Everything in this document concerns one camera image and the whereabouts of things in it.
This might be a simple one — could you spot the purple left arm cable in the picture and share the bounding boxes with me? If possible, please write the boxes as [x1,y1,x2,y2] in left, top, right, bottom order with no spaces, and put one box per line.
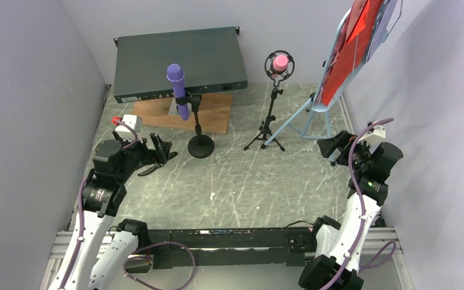
[56,120,198,290]

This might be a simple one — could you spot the purple microphone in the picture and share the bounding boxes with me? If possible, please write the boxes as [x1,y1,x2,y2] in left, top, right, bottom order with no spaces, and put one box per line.
[167,63,189,121]

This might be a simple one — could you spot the black tripod mic stand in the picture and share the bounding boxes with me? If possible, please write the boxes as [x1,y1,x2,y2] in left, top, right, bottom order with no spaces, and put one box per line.
[243,85,283,150]

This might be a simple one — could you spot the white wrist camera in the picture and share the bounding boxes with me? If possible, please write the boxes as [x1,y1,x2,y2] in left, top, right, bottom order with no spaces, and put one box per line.
[359,124,386,147]
[112,114,142,142]

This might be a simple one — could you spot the light blue music stand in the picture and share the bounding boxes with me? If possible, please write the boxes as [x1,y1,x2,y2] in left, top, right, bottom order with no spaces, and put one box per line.
[260,0,403,149]

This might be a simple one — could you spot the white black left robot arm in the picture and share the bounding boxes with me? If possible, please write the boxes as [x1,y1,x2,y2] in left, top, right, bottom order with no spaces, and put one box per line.
[49,133,176,289]

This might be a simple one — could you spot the grey metal bracket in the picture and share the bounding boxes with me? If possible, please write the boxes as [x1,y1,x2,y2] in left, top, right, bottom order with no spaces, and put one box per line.
[169,99,184,117]

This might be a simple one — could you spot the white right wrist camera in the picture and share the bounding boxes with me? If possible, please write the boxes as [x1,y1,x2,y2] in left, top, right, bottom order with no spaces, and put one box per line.
[359,124,386,147]

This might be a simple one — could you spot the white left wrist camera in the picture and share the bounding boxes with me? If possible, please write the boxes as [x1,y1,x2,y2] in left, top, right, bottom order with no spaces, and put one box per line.
[112,114,142,142]

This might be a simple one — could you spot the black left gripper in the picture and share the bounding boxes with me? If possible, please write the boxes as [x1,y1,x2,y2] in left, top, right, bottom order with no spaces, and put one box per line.
[113,129,171,182]

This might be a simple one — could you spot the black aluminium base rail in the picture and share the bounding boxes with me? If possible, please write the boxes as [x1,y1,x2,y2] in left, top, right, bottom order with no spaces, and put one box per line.
[97,219,316,269]

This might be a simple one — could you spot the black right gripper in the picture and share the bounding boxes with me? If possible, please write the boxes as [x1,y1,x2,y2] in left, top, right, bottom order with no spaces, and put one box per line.
[318,130,375,172]

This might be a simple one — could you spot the black round-base mic stand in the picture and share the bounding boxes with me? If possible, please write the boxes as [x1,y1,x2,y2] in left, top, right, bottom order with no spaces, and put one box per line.
[176,92,214,159]

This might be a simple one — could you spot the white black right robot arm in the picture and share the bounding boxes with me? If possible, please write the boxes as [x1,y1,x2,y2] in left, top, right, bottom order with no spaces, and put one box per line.
[298,125,404,289]

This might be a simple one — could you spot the black wire stripper pliers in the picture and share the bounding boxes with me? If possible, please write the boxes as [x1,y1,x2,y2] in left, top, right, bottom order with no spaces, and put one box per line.
[137,163,164,176]

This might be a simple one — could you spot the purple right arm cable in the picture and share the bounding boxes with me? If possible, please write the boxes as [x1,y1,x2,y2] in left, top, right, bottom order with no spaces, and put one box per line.
[320,117,398,290]

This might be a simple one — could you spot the dark green rack unit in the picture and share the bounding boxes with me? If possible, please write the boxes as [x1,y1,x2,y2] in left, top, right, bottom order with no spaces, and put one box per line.
[114,27,248,103]

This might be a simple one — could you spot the wooden board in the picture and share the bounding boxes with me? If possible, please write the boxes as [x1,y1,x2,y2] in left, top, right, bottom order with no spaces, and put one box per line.
[131,93,233,135]

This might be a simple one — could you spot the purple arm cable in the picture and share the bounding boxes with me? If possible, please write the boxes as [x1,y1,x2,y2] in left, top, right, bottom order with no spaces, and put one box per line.
[56,120,198,290]
[320,117,398,290]

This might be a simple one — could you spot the pink microphone in shock mount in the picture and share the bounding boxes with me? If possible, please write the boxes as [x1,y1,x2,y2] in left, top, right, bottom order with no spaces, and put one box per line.
[264,50,295,87]

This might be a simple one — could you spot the red sheet music papers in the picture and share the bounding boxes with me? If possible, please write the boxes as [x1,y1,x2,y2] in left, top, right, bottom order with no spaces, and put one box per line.
[321,1,382,106]

